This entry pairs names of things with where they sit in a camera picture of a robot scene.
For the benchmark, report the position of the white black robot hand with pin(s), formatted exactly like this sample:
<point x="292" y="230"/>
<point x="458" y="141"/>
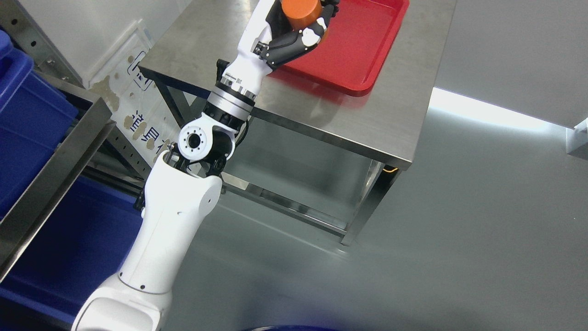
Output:
<point x="263" y="48"/>

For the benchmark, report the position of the orange cylindrical capacitor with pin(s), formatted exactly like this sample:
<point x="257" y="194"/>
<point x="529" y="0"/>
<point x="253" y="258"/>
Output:
<point x="301" y="15"/>

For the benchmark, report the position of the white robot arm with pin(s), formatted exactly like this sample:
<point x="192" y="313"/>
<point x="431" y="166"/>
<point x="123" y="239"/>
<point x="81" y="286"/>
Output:
<point x="181" y="190"/>

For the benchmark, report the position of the stainless steel desk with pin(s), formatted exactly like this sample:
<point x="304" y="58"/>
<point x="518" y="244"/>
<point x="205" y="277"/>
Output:
<point x="383" y="124"/>

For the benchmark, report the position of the red plastic tray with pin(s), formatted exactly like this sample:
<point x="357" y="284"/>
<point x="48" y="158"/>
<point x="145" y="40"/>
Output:
<point x="353" y="53"/>

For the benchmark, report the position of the large blue bin right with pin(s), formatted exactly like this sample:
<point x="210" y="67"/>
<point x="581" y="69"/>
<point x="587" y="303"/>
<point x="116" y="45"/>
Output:
<point x="34" y="118"/>

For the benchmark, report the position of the lower blue bin far right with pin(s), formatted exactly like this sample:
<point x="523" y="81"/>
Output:
<point x="84" y="241"/>

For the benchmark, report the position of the steel shelf front rail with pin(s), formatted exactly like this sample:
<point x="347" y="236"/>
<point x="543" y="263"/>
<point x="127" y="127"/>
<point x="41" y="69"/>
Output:
<point x="39" y="200"/>

